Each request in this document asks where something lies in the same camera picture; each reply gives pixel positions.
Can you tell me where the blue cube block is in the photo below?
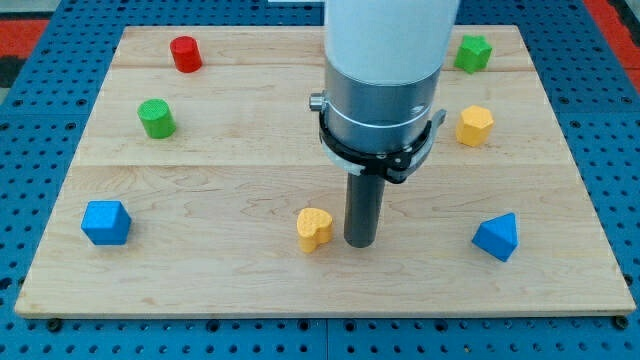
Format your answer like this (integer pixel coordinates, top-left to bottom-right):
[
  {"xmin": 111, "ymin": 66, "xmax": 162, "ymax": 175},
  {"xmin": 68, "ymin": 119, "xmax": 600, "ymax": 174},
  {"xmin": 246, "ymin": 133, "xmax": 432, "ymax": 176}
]
[{"xmin": 81, "ymin": 200, "xmax": 131, "ymax": 246}]

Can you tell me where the green cylinder block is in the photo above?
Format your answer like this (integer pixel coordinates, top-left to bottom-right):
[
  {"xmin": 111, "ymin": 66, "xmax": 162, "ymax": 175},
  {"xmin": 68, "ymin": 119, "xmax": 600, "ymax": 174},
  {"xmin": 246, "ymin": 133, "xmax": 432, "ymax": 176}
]
[{"xmin": 137, "ymin": 98, "xmax": 176, "ymax": 139}]

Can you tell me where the red cylinder block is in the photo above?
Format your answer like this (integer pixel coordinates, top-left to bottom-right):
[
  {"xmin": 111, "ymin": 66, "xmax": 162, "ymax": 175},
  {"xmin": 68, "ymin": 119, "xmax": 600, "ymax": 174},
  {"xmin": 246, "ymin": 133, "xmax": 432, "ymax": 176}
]
[{"xmin": 169, "ymin": 36, "xmax": 202, "ymax": 73}]

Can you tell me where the light wooden board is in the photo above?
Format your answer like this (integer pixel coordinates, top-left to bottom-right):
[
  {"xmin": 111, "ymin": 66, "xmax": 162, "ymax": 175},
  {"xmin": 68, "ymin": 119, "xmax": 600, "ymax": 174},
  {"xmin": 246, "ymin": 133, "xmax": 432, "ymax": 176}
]
[{"xmin": 15, "ymin": 25, "xmax": 636, "ymax": 319}]

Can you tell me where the yellow hexagon block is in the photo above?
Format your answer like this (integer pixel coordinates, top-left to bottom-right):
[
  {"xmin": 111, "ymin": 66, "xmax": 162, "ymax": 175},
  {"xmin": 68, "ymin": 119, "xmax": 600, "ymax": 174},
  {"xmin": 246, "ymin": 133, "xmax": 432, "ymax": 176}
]
[{"xmin": 455, "ymin": 105, "xmax": 494, "ymax": 147}]

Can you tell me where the yellow heart block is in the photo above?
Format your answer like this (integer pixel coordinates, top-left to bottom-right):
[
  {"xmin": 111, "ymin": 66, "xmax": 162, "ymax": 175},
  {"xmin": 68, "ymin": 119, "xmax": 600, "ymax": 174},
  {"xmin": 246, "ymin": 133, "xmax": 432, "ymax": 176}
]
[{"xmin": 296, "ymin": 208, "xmax": 333, "ymax": 253}]

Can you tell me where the black clamp ring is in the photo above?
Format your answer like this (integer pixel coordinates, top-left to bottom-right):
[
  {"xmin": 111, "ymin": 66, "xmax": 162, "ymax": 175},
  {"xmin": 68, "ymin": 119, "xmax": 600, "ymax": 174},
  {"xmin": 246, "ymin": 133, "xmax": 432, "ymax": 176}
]
[{"xmin": 318, "ymin": 108, "xmax": 448, "ymax": 185}]

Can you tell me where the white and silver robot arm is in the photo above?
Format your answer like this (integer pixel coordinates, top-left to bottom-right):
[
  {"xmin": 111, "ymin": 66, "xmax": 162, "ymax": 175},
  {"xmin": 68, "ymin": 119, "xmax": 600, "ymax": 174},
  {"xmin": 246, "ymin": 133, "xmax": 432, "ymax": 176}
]
[{"xmin": 322, "ymin": 0, "xmax": 460, "ymax": 154}]

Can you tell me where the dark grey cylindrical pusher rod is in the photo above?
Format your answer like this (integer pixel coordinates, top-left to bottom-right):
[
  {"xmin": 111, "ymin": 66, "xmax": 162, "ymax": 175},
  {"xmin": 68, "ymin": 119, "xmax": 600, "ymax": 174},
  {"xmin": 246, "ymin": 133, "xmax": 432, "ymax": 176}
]
[{"xmin": 344, "ymin": 174, "xmax": 385, "ymax": 248}]

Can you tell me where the blue triangular prism block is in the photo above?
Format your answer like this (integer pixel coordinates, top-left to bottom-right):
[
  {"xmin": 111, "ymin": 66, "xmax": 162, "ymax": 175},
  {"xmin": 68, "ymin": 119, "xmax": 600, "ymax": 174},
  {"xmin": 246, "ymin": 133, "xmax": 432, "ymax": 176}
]
[{"xmin": 472, "ymin": 212, "xmax": 519, "ymax": 262}]

